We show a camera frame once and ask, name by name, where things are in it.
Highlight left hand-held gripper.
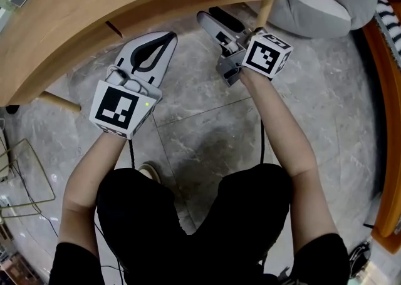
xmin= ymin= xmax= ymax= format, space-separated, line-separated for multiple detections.
xmin=88 ymin=30 xmax=179 ymax=140

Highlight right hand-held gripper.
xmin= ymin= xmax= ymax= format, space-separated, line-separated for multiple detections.
xmin=196 ymin=6 xmax=294 ymax=88

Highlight person's left forearm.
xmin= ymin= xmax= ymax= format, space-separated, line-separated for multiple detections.
xmin=61 ymin=132 xmax=130 ymax=212

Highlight person's right forearm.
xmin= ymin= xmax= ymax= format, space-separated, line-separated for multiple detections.
xmin=239 ymin=66 xmax=317 ymax=178

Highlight wooden coffee table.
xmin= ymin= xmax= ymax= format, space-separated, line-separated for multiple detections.
xmin=0 ymin=0 xmax=314 ymax=114

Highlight grey white beanbag chair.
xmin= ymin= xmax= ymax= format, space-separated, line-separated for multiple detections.
xmin=268 ymin=0 xmax=380 ymax=39

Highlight person's left shoe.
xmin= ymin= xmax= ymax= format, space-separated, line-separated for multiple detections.
xmin=137 ymin=160 xmax=162 ymax=184

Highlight small glass vase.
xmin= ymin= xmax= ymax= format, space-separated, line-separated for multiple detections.
xmin=0 ymin=0 xmax=14 ymax=19

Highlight black white striped blanket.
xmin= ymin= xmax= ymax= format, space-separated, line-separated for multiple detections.
xmin=374 ymin=0 xmax=401 ymax=70

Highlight person's black trousers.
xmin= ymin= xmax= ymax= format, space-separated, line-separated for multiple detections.
xmin=95 ymin=163 xmax=295 ymax=285

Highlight person's black shirt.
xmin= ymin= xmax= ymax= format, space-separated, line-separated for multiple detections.
xmin=48 ymin=232 xmax=351 ymax=285

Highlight orange sofa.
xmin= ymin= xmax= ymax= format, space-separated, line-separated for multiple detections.
xmin=360 ymin=0 xmax=401 ymax=253

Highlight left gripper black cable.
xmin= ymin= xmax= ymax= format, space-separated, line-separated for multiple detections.
xmin=126 ymin=138 xmax=138 ymax=170

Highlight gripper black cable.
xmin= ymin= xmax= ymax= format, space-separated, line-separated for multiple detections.
xmin=258 ymin=117 xmax=268 ymax=165
xmin=126 ymin=138 xmax=138 ymax=170

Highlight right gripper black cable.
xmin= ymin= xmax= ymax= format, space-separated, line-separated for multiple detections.
xmin=258 ymin=117 xmax=268 ymax=165

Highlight gold wire chair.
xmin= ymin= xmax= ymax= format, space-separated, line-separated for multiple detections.
xmin=0 ymin=138 xmax=57 ymax=219

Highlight black cable bundle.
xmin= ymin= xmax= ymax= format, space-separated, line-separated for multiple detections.
xmin=348 ymin=239 xmax=373 ymax=278

